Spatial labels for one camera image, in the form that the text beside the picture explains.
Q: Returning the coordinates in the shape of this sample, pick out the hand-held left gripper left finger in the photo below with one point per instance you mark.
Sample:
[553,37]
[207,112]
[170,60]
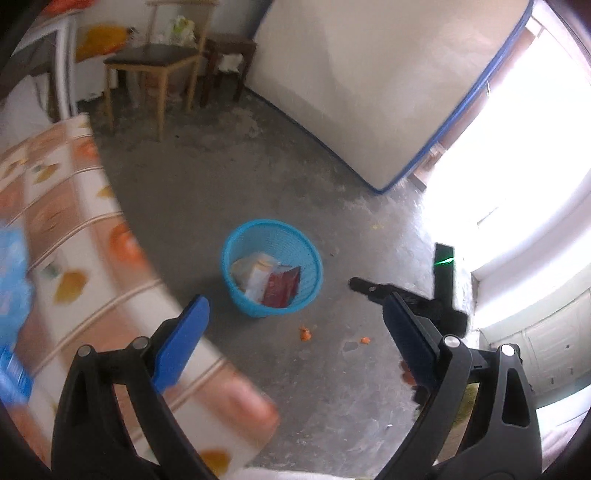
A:
[182,341]

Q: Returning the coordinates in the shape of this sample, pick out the yellow plastic bag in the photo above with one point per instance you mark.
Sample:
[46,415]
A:
[106,39]

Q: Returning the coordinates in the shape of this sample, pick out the dark wooden stool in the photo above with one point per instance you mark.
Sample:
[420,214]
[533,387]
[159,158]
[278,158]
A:
[231,44]

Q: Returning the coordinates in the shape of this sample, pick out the wooden chair with dark seat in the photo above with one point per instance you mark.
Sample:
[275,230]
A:
[147,55]

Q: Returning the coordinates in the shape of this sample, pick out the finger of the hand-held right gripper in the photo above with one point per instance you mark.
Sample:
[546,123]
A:
[369,288]

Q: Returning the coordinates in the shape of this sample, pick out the dark red packet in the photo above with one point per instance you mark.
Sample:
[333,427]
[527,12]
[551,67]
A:
[281,288]

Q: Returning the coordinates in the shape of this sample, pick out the blue packet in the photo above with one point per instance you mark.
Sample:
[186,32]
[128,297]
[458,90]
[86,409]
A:
[11,267]

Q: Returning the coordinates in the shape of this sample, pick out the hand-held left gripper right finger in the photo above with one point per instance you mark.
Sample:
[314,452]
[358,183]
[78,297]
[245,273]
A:
[411,341]

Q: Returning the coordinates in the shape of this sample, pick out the white mattress with blue edge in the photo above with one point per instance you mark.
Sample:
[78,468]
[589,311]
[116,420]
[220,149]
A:
[369,83]

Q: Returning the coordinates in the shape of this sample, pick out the orange white carton box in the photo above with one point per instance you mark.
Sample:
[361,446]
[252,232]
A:
[256,277]

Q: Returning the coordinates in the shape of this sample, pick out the white rag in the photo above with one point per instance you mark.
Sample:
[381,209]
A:
[231,62]

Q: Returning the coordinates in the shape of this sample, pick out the white cabinet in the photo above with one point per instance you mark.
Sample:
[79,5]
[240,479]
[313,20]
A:
[545,341]

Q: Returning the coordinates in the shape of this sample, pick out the patterned tablecloth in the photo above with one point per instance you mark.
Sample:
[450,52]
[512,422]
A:
[83,194]

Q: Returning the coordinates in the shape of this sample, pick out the blue plastic basket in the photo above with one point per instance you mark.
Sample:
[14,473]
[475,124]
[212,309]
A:
[277,235]

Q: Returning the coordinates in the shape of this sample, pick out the white fluffy blanket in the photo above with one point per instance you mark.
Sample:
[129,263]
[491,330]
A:
[300,475]

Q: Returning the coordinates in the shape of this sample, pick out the white side table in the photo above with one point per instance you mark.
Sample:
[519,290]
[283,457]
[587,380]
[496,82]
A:
[64,60]

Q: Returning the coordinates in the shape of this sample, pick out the white green bag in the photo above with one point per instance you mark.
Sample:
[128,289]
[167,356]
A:
[182,27]

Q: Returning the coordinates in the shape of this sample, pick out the orange plastic bag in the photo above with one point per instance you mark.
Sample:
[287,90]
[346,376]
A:
[69,4]

